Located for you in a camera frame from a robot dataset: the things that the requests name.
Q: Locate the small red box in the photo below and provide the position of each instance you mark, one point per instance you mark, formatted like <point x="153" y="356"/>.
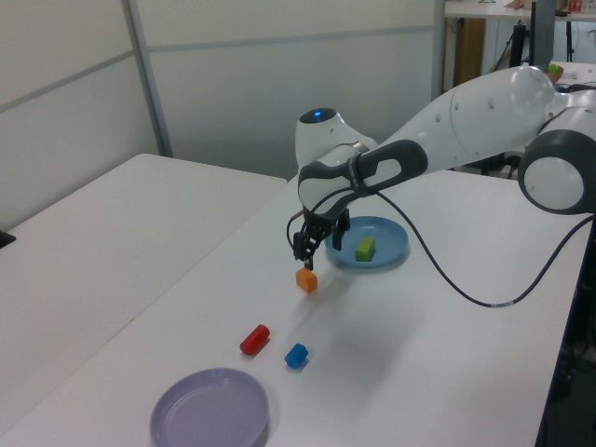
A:
<point x="576" y="5"/>

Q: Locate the red cylinder block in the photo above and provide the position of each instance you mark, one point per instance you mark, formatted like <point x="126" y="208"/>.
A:
<point x="253" y="341"/>

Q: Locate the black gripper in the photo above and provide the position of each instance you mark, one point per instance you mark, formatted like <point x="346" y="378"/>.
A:
<point x="323" y="223"/>

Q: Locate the green toy fruit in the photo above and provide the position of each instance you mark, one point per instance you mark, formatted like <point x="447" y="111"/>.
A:
<point x="554" y="71"/>

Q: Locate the black monitor stand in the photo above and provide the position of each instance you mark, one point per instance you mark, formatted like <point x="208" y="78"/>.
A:
<point x="518" y="44"/>

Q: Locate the blue plate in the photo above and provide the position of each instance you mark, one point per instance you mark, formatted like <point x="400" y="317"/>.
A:
<point x="386" y="233"/>

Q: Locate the orange block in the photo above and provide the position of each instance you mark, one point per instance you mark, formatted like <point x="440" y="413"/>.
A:
<point x="306" y="280"/>

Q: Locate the blue block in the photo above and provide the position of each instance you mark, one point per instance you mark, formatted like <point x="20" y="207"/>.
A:
<point x="294" y="357"/>

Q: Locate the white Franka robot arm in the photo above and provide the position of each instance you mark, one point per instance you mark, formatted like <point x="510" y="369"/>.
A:
<point x="465" y="121"/>

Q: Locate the white background desk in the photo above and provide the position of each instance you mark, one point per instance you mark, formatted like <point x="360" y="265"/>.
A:
<point x="489" y="9"/>

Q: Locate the purple plate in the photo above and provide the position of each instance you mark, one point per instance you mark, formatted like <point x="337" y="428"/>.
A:
<point x="209" y="414"/>

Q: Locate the wooden cabinet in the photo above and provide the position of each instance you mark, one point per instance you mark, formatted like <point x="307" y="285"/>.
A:
<point x="468" y="51"/>

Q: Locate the green block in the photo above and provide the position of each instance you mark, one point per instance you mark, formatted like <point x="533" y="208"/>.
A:
<point x="364" y="250"/>

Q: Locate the grey partition post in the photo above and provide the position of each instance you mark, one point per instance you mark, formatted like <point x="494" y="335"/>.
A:
<point x="144" y="70"/>
<point x="437" y="46"/>

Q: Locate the white office desk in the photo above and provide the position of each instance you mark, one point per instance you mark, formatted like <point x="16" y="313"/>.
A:
<point x="579" y="72"/>

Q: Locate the black table side frame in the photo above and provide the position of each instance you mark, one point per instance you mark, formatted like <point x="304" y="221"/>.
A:
<point x="572" y="349"/>

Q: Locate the dark flat monitor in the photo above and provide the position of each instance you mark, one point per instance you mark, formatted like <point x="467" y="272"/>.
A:
<point x="542" y="32"/>

